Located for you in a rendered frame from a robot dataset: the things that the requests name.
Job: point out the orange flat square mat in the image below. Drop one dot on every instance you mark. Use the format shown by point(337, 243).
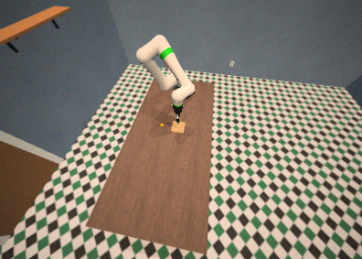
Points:
point(178, 127)

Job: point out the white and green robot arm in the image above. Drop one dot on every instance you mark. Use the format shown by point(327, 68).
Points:
point(159, 46)

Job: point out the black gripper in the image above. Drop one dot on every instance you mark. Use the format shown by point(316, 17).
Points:
point(178, 116)

